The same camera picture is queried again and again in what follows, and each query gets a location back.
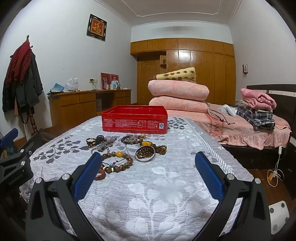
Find red plastic box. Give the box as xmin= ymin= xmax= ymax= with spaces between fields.
xmin=101 ymin=105 xmax=168 ymax=135

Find yellow spotted pillow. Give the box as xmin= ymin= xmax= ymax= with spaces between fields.
xmin=156 ymin=67 xmax=197 ymax=84

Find blue cloth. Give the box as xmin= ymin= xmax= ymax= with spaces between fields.
xmin=47 ymin=83 xmax=65 ymax=95

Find framed red wall picture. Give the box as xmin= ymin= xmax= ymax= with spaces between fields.
xmin=87 ymin=14 xmax=107 ymax=42

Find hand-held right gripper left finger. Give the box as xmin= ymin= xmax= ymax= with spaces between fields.
xmin=25 ymin=152 xmax=103 ymax=241

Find white cloth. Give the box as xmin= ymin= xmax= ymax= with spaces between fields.
xmin=220 ymin=104 xmax=237 ymax=117

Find small brown bead bracelet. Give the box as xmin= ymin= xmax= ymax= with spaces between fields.
xmin=136 ymin=146 xmax=155 ymax=160

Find grey leaf-patterned quilt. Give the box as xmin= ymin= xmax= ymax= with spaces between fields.
xmin=20 ymin=116 xmax=255 ymax=241

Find wooden bead bracelet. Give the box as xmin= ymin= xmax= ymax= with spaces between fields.
xmin=101 ymin=151 xmax=134 ymax=173

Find wooden desk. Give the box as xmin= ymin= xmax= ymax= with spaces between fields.
xmin=48 ymin=89 xmax=132 ymax=135

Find dark coat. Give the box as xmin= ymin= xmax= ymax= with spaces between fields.
xmin=2 ymin=52 xmax=43 ymax=113

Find folded plaid clothes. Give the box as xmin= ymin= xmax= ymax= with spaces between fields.
xmin=236 ymin=105 xmax=276 ymax=131

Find dark wooden headboard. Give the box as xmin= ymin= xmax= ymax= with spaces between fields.
xmin=246 ymin=84 xmax=296 ymax=130

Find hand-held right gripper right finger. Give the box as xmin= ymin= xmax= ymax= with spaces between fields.
xmin=195 ymin=152 xmax=271 ymax=241

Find folded pink blanket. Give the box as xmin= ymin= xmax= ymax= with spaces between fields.
xmin=149 ymin=97 xmax=208 ymax=113
xmin=147 ymin=80 xmax=210 ymax=102

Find white bathroom scale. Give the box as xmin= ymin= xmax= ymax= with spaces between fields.
xmin=269 ymin=202 xmax=290 ymax=235

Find red-brown ring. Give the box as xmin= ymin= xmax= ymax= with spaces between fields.
xmin=94 ymin=169 xmax=107 ymax=181

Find white cable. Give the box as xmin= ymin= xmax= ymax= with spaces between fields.
xmin=268 ymin=146 xmax=284 ymax=187

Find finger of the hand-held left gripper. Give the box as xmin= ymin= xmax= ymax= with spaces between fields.
xmin=13 ymin=134 xmax=43 ymax=167
xmin=0 ymin=128 xmax=19 ymax=150

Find brown cloth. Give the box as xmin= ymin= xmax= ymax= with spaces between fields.
xmin=206 ymin=103 xmax=234 ymax=124

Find silver bangle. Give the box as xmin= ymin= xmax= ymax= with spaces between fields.
xmin=135 ymin=146 xmax=156 ymax=163

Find tiger-eye bead bracelet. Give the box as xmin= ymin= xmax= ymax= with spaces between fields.
xmin=151 ymin=144 xmax=167 ymax=155

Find bed with pink sheet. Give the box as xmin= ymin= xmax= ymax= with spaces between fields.
xmin=165 ymin=102 xmax=292 ymax=150

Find white plastic bag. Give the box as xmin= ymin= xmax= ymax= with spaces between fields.
xmin=64 ymin=78 xmax=80 ymax=92

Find red scarf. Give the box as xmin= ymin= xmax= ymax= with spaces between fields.
xmin=6 ymin=41 xmax=33 ymax=84

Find folded pink garment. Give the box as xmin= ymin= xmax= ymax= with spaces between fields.
xmin=240 ymin=88 xmax=277 ymax=112

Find multicoloured bead bracelet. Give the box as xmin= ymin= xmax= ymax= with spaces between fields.
xmin=121 ymin=134 xmax=147 ymax=146

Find wooden coat rack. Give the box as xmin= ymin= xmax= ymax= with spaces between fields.
xmin=24 ymin=35 xmax=39 ymax=136

